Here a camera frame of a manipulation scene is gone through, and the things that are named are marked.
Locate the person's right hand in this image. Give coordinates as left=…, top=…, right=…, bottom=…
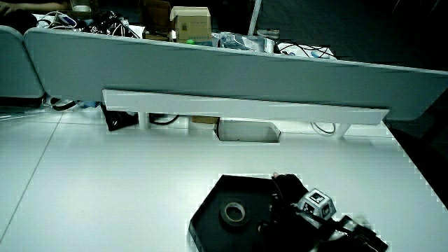
left=258, top=172, right=337, bottom=252

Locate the black tape roll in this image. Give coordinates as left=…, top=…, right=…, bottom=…
left=219, top=199, right=251, bottom=229

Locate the black hexagonal plate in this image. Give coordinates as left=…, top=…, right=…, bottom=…
left=188, top=174, right=302, bottom=252

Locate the brown flat box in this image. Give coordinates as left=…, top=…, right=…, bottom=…
left=190, top=115, right=221, bottom=125

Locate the long gray desk divider panel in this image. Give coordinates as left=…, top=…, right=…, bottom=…
left=23, top=27, right=448, bottom=122

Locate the clear plastic bag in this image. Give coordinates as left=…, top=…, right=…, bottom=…
left=212, top=31, right=277, bottom=54

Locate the white shoe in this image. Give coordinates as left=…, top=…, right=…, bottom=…
left=256, top=28, right=281, bottom=40

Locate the white pole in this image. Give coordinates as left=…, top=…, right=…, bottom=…
left=247, top=0, right=263, bottom=37

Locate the black device under shelf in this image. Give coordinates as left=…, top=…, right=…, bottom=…
left=100, top=103, right=139, bottom=132

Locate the closed cardboard box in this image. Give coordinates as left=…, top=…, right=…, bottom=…
left=169, top=6, right=214, bottom=46

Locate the open brown cardboard box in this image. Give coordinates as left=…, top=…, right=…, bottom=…
left=141, top=0, right=173, bottom=41

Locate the blue and white device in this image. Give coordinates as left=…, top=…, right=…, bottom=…
left=57, top=13, right=78, bottom=29

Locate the short gray desk divider panel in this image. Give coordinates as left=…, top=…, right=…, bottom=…
left=0, top=24, right=46, bottom=99

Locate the white device with cables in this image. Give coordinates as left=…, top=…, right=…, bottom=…
left=275, top=41, right=337, bottom=60

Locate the black cable loop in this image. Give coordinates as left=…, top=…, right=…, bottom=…
left=50, top=97, right=78, bottom=112

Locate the tangle of black cables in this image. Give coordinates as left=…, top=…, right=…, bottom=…
left=79, top=10, right=141, bottom=39

